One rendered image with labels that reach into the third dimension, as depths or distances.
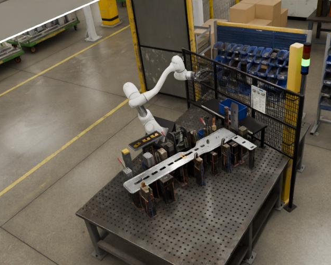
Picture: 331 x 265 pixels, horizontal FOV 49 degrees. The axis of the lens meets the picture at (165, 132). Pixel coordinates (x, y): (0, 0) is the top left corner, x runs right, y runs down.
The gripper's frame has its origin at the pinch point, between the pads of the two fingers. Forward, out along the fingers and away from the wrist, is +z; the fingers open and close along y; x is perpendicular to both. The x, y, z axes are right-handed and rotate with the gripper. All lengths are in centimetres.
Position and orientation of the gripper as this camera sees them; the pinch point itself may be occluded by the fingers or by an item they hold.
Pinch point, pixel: (209, 75)
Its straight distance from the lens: 382.7
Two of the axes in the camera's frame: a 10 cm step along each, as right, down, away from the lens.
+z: 8.2, 1.0, -5.6
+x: -3.7, -6.5, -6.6
